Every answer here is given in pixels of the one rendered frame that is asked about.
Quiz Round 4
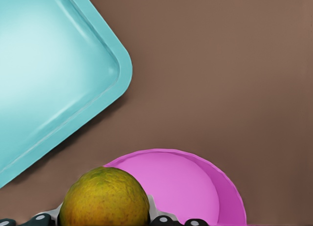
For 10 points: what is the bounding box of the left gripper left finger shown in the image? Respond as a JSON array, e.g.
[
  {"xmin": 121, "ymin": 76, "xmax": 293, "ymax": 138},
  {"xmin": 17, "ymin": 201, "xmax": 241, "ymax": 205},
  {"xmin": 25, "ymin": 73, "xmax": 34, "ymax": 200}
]
[{"xmin": 0, "ymin": 204, "xmax": 63, "ymax": 226}]

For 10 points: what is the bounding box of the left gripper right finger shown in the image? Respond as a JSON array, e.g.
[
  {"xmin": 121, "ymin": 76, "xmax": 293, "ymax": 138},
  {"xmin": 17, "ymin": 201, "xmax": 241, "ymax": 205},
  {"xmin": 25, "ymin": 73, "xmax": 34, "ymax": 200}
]
[{"xmin": 146, "ymin": 194, "xmax": 210, "ymax": 226}]

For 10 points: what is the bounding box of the greenish orange fruit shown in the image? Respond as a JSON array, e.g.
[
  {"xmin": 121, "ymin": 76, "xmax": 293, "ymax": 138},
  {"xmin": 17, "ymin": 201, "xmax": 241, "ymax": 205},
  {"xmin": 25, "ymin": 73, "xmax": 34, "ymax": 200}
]
[{"xmin": 59, "ymin": 166, "xmax": 151, "ymax": 226}]

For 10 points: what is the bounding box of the pink plate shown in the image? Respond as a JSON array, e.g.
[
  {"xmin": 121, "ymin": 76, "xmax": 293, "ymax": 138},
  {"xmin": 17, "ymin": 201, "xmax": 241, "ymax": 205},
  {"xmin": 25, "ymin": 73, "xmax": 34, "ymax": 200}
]
[{"xmin": 103, "ymin": 148, "xmax": 247, "ymax": 226}]

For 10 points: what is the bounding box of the turquoise tray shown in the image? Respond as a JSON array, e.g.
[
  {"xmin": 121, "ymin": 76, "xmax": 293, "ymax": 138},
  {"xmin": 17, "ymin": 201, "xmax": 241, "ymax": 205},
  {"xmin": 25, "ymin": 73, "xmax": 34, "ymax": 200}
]
[{"xmin": 0, "ymin": 0, "xmax": 134, "ymax": 189}]

